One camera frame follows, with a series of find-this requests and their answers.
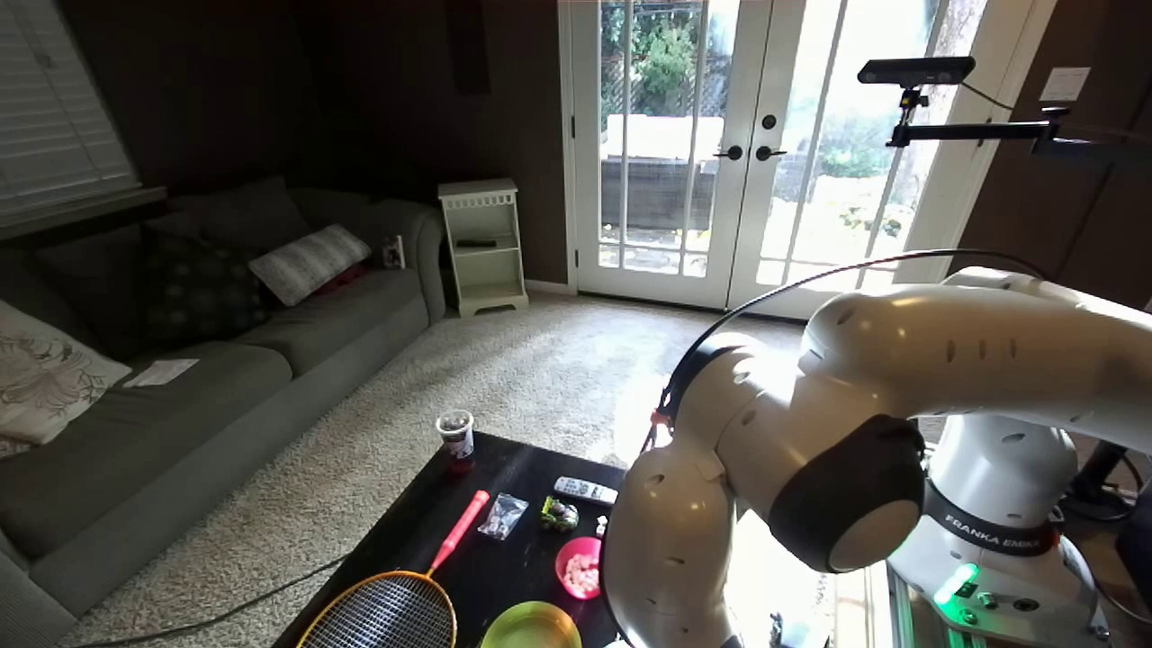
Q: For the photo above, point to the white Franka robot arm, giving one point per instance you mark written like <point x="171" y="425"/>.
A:
<point x="994" y="348"/>

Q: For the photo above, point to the tiny white object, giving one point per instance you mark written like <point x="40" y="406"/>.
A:
<point x="600" y="527"/>

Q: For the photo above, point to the white small shelf unit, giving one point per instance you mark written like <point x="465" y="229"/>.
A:
<point x="484" y="245"/>

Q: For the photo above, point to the small clear cup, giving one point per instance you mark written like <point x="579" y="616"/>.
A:
<point x="454" y="433"/>

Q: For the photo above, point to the white glass door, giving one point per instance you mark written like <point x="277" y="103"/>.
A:
<point x="831" y="157"/>
<point x="649" y="157"/>

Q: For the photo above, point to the small green packet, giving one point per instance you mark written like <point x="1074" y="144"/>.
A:
<point x="558" y="511"/>

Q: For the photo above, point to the clear plastic bag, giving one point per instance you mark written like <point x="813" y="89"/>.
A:
<point x="503" y="511"/>

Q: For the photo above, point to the pink plastic bowl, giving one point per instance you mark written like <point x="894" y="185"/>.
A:
<point x="579" y="565"/>

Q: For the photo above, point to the striped white pillow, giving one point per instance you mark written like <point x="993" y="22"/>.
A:
<point x="310" y="259"/>

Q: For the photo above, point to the dark patterned pillow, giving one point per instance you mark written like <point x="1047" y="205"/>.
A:
<point x="202" y="288"/>

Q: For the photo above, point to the grey fabric sofa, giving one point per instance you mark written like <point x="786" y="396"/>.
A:
<point x="202" y="418"/>

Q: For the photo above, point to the white paper sheet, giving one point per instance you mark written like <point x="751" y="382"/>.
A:
<point x="159" y="371"/>

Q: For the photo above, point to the green glowing indicator light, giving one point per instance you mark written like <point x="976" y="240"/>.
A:
<point x="964" y="595"/>

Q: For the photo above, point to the white patterned blanket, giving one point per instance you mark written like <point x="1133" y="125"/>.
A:
<point x="40" y="380"/>

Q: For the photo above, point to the white window blind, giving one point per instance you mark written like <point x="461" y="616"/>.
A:
<point x="54" y="110"/>

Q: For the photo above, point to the black exterior camera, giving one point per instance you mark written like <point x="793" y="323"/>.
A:
<point x="916" y="71"/>

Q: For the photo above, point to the black camera boom stand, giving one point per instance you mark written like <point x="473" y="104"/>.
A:
<point x="973" y="130"/>

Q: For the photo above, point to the white wall plate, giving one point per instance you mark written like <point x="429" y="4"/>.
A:
<point x="1067" y="85"/>

